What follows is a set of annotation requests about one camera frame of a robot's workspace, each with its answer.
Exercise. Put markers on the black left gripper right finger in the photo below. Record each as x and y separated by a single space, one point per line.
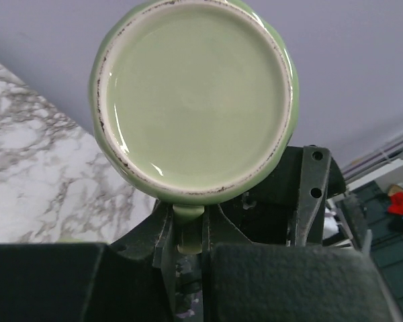
246 281

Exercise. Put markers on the pale green mug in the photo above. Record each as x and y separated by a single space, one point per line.
193 103

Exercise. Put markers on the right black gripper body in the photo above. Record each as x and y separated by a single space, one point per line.
288 207

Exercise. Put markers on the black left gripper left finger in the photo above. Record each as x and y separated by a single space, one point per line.
132 279

